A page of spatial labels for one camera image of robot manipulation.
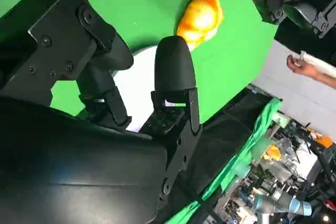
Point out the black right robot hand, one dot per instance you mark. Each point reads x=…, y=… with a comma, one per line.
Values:
x=65, y=161

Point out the lilac plate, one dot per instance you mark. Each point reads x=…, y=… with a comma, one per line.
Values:
x=139, y=77

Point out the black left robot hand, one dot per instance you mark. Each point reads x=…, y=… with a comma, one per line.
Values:
x=302, y=16

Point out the green hanging cloth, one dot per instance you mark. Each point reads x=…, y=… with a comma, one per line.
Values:
x=258, y=129

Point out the black metal frame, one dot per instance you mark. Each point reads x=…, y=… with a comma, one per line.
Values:
x=324, y=166

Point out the green table cloth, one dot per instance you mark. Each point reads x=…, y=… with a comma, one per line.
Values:
x=157, y=3

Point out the orange white toy bread roll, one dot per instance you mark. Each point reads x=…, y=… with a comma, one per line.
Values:
x=202, y=16

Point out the person's hand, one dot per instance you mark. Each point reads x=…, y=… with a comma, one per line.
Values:
x=302, y=67

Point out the orange box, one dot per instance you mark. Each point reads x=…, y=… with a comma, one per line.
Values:
x=321, y=138

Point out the black cloth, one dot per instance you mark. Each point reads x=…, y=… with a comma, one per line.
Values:
x=225, y=134

